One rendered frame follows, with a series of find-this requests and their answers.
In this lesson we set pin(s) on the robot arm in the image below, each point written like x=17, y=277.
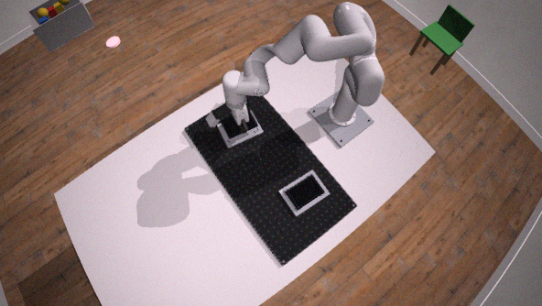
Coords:
x=363, y=75

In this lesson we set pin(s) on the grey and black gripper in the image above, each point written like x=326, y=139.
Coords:
x=241, y=117

